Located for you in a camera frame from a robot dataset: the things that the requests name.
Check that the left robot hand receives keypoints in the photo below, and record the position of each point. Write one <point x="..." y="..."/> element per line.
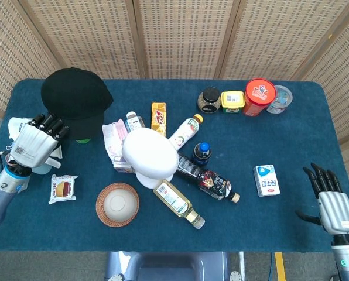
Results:
<point x="34" y="143"/>

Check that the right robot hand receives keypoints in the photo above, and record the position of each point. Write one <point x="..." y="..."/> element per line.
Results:
<point x="337" y="210"/>

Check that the black baseball cap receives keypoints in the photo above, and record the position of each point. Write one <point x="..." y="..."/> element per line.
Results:
<point x="75" y="96"/>

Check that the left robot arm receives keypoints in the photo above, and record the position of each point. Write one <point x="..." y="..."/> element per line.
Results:
<point x="1" y="190"/>

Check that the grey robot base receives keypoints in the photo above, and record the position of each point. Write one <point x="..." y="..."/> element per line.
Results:
<point x="168" y="266"/>

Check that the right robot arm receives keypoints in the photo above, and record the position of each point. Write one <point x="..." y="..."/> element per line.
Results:
<point x="348" y="257"/>

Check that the green chips can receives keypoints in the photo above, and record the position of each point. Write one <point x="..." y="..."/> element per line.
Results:
<point x="83" y="141"/>

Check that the red white snack packet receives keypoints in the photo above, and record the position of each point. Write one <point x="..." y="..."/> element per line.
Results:
<point x="63" y="188"/>

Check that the blue white milk carton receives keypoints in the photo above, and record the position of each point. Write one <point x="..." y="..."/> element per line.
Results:
<point x="266" y="180"/>

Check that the white pink tissue pack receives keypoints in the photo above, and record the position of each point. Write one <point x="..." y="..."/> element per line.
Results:
<point x="113" y="137"/>

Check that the blue tablecloth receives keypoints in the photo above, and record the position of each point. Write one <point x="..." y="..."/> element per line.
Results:
<point x="280" y="146"/>

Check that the purple NFC juice carton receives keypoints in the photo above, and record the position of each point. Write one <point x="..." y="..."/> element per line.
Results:
<point x="121" y="167"/>

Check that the small bottle white cap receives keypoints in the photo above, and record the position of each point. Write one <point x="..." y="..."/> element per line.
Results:
<point x="135" y="121"/>

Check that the beige ceramic bowl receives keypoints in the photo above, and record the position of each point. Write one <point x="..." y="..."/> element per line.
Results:
<point x="119" y="203"/>

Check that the clear plastic round tub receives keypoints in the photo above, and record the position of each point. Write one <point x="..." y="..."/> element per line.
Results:
<point x="283" y="99"/>

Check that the dark coffee bottle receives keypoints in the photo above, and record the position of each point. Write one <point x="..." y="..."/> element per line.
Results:
<point x="212" y="183"/>

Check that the yellow snack bar wrapper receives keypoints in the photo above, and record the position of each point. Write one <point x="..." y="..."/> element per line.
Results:
<point x="158" y="117"/>

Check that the orange tub red lid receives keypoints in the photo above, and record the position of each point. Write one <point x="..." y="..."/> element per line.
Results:
<point x="259" y="93"/>

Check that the blue cap cola bottle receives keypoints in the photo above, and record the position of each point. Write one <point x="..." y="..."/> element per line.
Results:
<point x="202" y="153"/>

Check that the clear bottle yellow liquid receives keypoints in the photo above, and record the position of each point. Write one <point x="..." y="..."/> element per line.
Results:
<point x="173" y="199"/>

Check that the white drink bottle yellow cap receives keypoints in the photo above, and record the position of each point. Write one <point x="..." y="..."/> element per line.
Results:
<point x="184" y="134"/>

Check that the yellow lid green box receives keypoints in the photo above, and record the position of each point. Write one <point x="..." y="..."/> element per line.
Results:
<point x="232" y="101"/>

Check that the glass jar black lid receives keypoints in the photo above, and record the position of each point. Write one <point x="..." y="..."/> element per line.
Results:
<point x="211" y="98"/>

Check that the woven folding screen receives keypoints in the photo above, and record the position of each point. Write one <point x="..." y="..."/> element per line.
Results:
<point x="177" y="35"/>

